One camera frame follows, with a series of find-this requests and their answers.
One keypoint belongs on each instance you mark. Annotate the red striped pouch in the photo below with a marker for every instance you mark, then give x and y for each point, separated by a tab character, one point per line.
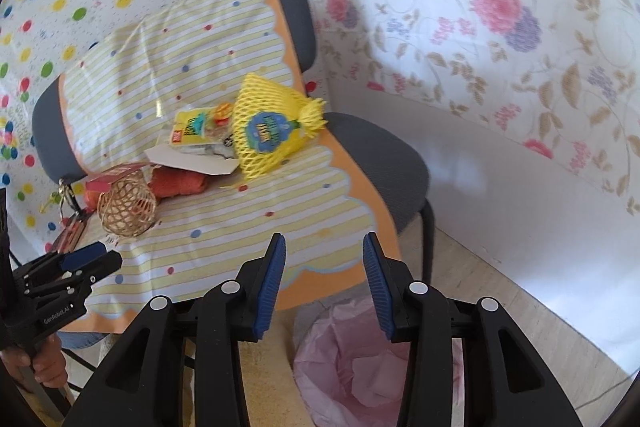
73	228

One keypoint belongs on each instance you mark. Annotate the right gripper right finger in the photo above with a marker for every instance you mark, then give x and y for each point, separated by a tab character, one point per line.
506	382

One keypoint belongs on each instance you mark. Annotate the yellow striped plastic cover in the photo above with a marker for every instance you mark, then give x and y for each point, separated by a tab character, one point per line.
200	106

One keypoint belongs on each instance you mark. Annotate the person's left hand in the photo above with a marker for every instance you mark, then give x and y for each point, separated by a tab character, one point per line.
49	364

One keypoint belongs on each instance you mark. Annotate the yellow snack wrapper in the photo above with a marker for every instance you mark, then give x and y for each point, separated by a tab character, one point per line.
200	131

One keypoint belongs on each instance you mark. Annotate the red cardboard box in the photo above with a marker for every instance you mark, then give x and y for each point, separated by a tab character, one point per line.
102	182

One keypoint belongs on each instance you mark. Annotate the floral pattern backdrop sheet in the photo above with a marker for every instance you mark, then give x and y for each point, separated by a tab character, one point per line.
560	77

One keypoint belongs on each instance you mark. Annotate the pink lined trash bin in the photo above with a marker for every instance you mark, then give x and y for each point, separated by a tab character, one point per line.
345	369

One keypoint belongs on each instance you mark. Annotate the yellow foam fruit net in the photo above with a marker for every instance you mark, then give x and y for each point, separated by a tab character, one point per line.
271	122

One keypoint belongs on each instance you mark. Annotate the woven bamboo basket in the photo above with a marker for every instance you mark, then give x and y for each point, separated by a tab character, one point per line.
128	208

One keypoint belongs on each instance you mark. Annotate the grey office chair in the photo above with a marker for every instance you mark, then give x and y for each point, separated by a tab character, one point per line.
385	166

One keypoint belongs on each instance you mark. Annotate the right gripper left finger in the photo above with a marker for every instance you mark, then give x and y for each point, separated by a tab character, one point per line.
139	382

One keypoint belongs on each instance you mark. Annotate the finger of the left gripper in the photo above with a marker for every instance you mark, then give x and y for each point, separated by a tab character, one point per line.
95	269
53	265

